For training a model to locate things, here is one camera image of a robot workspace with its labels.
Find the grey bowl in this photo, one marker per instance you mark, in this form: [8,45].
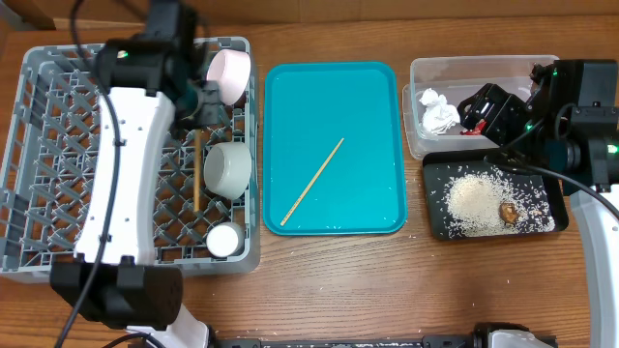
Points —
[227,169]

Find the wooden chopstick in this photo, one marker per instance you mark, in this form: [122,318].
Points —
[197,170]
[311,183]

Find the white rice pile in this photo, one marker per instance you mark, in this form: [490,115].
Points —
[476,205]

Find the clear plastic bin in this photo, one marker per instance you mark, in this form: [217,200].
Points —
[458,78]

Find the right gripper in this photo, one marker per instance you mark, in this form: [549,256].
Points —
[484,108]

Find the teal plastic tray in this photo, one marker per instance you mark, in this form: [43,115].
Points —
[308,108]

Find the small white cup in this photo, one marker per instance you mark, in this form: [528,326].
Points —
[225,239]

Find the black tray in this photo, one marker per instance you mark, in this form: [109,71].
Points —
[435,193]

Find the white shallow bowl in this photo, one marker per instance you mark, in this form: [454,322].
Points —
[231,70]

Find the red snack wrapper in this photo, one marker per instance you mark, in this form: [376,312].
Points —
[476,131]

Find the brown food lump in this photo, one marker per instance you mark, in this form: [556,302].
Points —
[508,213]

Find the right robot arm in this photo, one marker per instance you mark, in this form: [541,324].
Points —
[566,130]

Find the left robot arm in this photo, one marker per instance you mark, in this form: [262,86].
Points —
[152,86]

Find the white tissue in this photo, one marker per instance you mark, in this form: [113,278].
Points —
[439,116]

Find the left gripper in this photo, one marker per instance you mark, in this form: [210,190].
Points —
[209,115]

